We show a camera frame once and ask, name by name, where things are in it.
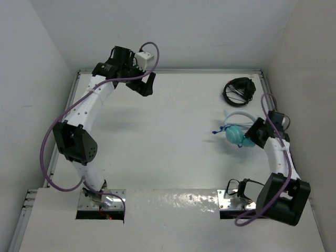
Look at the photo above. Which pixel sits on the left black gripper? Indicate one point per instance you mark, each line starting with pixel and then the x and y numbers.
pixel 143 88

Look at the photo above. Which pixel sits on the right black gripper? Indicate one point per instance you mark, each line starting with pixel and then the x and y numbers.
pixel 251 132

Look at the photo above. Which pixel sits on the teal over-ear headphones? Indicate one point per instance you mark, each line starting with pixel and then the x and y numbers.
pixel 237 137

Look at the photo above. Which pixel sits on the blue earphones with thin cable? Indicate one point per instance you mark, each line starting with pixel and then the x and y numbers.
pixel 235 126

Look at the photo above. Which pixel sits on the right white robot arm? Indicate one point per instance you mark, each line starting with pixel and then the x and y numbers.
pixel 284 195

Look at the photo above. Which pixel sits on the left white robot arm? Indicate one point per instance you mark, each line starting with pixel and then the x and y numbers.
pixel 72 134

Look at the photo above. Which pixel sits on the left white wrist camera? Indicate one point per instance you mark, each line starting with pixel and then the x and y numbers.
pixel 142 59

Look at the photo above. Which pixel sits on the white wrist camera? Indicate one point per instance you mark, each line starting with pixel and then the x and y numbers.
pixel 142 59
pixel 285 121

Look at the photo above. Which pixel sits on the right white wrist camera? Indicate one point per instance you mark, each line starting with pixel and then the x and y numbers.
pixel 285 121

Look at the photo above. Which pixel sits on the black headphones with coiled cable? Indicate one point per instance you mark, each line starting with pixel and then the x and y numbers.
pixel 239 92

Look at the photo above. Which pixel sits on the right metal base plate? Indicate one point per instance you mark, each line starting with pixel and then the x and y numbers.
pixel 229 201

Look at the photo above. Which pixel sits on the metal base plate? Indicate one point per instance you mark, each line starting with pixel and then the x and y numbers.
pixel 89 201
pixel 229 201

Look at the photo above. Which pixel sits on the aluminium table frame rail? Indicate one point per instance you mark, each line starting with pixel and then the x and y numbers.
pixel 162 151

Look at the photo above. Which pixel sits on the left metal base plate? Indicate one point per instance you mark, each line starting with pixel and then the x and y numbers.
pixel 89 201

